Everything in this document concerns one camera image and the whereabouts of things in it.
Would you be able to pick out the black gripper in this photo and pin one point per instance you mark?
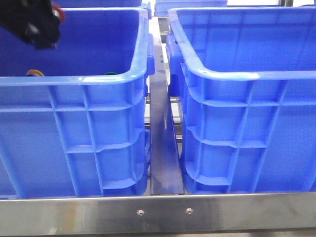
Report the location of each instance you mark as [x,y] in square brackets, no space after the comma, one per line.
[32,21]

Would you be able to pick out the rear left blue bin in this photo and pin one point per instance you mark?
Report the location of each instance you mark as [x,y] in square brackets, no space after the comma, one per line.
[145,4]

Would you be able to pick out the green push button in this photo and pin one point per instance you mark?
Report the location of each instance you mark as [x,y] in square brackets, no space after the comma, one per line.
[110,73]

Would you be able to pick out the left blue plastic bin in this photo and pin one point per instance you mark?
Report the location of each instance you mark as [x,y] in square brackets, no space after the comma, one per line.
[76,132]

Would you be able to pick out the blue plastic bin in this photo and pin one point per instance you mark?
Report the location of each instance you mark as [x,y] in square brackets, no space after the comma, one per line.
[247,93]
[76,132]

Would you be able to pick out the rear right blue bin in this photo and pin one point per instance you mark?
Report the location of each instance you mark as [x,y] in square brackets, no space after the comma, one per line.
[163,6]

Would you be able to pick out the right blue plastic bin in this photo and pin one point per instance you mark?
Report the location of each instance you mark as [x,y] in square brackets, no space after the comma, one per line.
[247,93]

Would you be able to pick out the left rail screw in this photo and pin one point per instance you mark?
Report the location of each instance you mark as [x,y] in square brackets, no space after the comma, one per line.
[140,212]

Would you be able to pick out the rail screw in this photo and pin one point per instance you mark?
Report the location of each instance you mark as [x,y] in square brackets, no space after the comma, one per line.
[140,212]
[189,210]

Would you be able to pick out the right rail screw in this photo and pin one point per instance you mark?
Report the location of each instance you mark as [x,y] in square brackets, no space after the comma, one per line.
[189,210]

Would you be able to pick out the stainless steel front rail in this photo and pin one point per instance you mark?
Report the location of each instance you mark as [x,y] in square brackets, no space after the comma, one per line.
[108,216]

